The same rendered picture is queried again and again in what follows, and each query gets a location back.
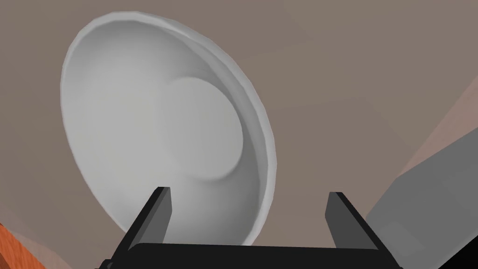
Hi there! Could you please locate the orange wooden object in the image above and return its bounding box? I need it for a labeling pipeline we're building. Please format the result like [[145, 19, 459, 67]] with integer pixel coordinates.
[[0, 223, 46, 269]]

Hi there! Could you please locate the grey block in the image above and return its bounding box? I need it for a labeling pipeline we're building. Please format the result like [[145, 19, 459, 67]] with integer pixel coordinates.
[[365, 127, 478, 268]]

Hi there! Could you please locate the white bowl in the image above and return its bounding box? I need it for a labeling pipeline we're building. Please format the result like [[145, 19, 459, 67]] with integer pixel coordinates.
[[59, 11, 278, 247]]

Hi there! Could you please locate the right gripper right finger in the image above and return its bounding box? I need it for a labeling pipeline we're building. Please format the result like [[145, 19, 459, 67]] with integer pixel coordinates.
[[324, 191, 389, 258]]

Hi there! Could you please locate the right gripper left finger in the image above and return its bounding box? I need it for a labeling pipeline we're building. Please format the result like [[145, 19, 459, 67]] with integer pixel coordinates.
[[112, 186, 173, 262]]

